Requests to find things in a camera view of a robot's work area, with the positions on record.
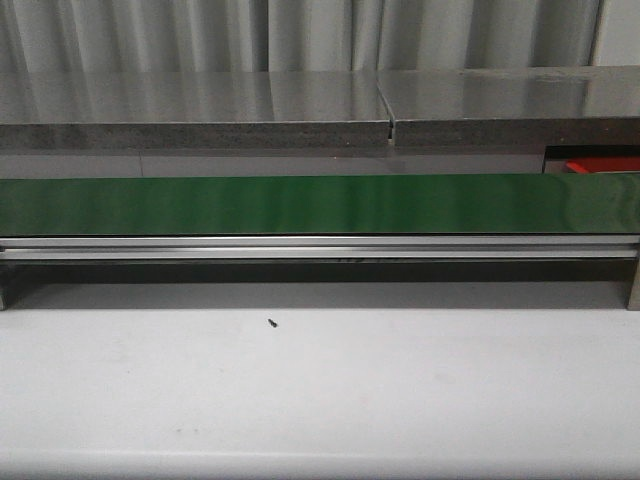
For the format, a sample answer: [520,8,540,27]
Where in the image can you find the green conveyor belt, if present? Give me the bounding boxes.
[1,174,639,237]

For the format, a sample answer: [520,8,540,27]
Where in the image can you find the red plastic bin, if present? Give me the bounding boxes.
[565,156,640,174]

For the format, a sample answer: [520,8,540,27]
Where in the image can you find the grey stone counter left slab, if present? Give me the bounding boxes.
[1,72,391,151]

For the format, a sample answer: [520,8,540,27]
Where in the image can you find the grey stone counter slab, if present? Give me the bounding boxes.
[378,66,639,147]
[1,72,391,151]

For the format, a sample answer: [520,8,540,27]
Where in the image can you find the grey stone counter right slab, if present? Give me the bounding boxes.
[378,66,639,147]

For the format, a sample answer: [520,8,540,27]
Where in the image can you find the right conveyor support leg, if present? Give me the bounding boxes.
[619,259,640,312]

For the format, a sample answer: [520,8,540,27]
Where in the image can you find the grey pleated curtain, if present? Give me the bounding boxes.
[1,1,604,73]

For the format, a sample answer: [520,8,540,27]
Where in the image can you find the aluminium conveyor frame rail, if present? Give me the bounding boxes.
[1,234,639,262]

